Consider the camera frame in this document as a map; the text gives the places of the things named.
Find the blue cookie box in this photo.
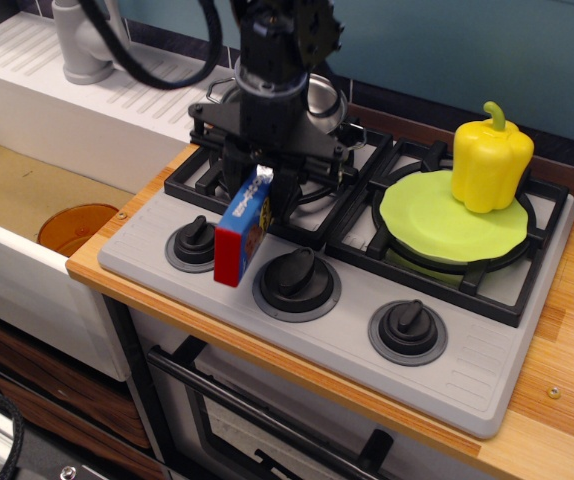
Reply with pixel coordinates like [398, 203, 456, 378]
[214, 165, 274, 287]

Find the right black burner grate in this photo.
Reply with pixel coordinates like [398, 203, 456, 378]
[326, 139, 574, 327]

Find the left black burner grate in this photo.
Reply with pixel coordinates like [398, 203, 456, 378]
[164, 124, 394, 250]

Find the black burner grate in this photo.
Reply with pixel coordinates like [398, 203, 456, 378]
[164, 124, 394, 250]
[326, 139, 574, 327]

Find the grey toy stove top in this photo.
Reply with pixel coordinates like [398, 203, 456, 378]
[97, 119, 574, 440]

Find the left black stove knob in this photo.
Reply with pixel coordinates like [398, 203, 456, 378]
[165, 215, 215, 273]

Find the oven door with handle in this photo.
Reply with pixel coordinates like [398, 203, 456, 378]
[146, 334, 498, 480]

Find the white toy sink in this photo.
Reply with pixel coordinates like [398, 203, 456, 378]
[0, 13, 208, 381]

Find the wooden drawer cabinet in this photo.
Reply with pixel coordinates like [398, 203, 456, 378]
[0, 320, 165, 479]

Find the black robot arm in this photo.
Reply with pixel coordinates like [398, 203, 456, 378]
[189, 1, 349, 223]

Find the grey toy faucet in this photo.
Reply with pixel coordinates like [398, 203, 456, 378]
[52, 0, 115, 85]

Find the lime green plate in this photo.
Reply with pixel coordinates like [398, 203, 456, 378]
[379, 170, 528, 263]

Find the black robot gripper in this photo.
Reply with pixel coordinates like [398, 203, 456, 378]
[189, 74, 348, 224]

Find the middle black stove knob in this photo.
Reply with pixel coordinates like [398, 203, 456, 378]
[253, 247, 342, 323]

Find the stainless steel pot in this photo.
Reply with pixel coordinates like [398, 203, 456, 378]
[193, 70, 364, 158]

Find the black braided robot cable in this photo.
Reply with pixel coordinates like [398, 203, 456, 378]
[76, 0, 224, 91]

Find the right black stove knob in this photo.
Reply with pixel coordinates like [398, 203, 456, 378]
[368, 299, 448, 367]

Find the black stove knob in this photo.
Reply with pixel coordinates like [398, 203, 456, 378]
[165, 215, 215, 273]
[253, 247, 342, 323]
[368, 299, 448, 367]

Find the yellow toy bell pepper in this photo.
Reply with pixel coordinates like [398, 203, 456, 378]
[451, 101, 534, 214]

